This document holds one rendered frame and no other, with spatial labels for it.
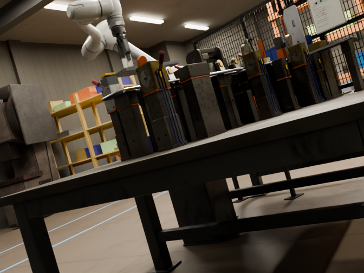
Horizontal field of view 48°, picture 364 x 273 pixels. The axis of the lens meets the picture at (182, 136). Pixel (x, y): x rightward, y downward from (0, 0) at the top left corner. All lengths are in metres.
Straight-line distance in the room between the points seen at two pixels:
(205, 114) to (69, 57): 8.90
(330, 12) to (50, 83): 7.74
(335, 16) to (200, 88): 1.41
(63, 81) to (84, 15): 7.92
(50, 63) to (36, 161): 2.98
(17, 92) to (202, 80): 6.01
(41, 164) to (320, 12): 6.08
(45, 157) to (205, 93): 6.46
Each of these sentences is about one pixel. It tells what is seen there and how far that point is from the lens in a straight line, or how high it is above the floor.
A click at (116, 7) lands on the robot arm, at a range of 2.32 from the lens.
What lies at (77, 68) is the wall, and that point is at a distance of 10.59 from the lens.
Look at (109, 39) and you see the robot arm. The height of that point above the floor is 1.49.
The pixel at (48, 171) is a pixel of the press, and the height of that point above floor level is 0.78.
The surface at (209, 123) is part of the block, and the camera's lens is 1.80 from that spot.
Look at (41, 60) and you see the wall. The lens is 9.95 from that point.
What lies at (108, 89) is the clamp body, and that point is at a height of 1.04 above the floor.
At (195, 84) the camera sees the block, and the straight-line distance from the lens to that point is 1.80.
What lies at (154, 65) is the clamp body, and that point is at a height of 1.04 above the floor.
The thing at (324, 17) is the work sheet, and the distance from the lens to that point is 3.02.
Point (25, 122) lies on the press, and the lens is 7.53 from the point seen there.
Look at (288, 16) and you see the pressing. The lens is 2.83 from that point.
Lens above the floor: 0.74
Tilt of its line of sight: level
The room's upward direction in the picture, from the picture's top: 16 degrees counter-clockwise
